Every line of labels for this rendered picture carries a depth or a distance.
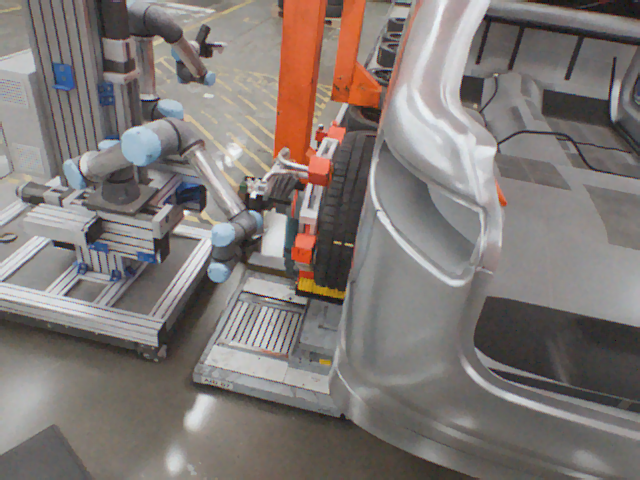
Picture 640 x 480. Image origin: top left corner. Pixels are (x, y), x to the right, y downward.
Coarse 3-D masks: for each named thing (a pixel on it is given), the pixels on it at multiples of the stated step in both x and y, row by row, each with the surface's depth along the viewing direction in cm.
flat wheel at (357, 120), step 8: (352, 112) 403; (360, 112) 413; (368, 112) 425; (376, 112) 417; (352, 120) 397; (360, 120) 390; (368, 120) 392; (376, 120) 434; (352, 128) 400; (360, 128) 391; (368, 128) 386; (376, 128) 382
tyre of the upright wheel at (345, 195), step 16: (352, 144) 178; (368, 144) 179; (336, 160) 173; (352, 160) 172; (368, 160) 173; (336, 176) 169; (352, 176) 169; (336, 192) 168; (352, 192) 168; (336, 208) 167; (352, 208) 167; (336, 224) 169; (352, 224) 167; (320, 240) 171; (336, 240) 170; (352, 240) 169; (320, 256) 174; (336, 256) 173; (320, 272) 180; (336, 272) 178
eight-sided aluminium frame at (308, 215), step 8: (328, 144) 193; (336, 144) 191; (320, 152) 182; (328, 152) 183; (336, 152) 199; (312, 184) 176; (320, 192) 174; (304, 200) 174; (320, 200) 175; (304, 208) 173; (312, 208) 175; (304, 216) 173; (312, 216) 173; (304, 224) 177; (312, 224) 174; (304, 232) 181; (312, 232) 176; (296, 264) 188; (304, 264) 185; (312, 264) 195
